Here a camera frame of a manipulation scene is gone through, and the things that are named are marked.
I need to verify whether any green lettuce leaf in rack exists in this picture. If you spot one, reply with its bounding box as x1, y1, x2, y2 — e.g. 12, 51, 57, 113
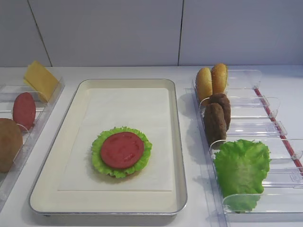
214, 139, 271, 212

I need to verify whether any yellow cheese slice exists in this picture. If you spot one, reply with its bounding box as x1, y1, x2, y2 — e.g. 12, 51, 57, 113
23, 73, 31, 85
26, 61, 59, 103

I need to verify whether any right clear acrylic rack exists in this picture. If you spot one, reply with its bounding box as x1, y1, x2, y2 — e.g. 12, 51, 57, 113
192, 70, 303, 227

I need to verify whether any clear acrylic rack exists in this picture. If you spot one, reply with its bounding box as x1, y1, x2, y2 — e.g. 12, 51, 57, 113
0, 78, 65, 208
192, 70, 303, 227

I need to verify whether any brown bun in left rack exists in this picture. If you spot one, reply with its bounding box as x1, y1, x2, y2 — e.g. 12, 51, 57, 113
0, 118, 23, 173

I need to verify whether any brown meat patty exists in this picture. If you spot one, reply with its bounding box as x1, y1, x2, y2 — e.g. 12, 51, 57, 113
204, 103, 227, 146
209, 93, 231, 130

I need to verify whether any green lettuce leaf on tray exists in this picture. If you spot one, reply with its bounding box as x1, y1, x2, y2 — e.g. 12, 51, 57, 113
91, 126, 152, 179

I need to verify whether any front yellow cheese slice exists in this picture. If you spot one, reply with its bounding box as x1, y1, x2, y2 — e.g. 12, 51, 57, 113
26, 61, 59, 103

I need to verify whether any left sesame bun in rack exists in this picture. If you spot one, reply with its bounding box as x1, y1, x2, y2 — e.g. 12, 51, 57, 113
196, 67, 213, 101

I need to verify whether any rear yellow cheese slice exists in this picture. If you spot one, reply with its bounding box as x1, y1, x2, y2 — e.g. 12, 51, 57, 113
23, 73, 31, 85

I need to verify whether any red strip on right rack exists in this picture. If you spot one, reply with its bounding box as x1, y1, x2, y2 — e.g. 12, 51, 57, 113
253, 87, 303, 175

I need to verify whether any cream metal serving tray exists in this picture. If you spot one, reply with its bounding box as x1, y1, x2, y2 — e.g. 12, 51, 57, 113
29, 79, 187, 215

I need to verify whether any red tomato slice on tray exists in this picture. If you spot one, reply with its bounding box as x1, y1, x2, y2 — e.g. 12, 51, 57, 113
100, 132, 144, 169

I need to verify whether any red tomato slice in rack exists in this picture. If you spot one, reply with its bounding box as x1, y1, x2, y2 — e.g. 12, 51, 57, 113
13, 92, 36, 131

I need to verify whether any white paper tray liner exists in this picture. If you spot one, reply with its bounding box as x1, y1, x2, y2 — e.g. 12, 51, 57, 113
59, 88, 173, 191

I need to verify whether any left clear acrylic rack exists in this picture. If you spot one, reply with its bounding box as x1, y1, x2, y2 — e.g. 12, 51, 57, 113
0, 78, 65, 208

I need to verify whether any right sesame bun in rack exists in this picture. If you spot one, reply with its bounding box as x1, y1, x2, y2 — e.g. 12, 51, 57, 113
211, 63, 228, 94

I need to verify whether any sesame bun in rack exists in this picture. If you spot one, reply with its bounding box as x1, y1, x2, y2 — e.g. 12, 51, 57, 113
196, 67, 213, 101
211, 63, 228, 94

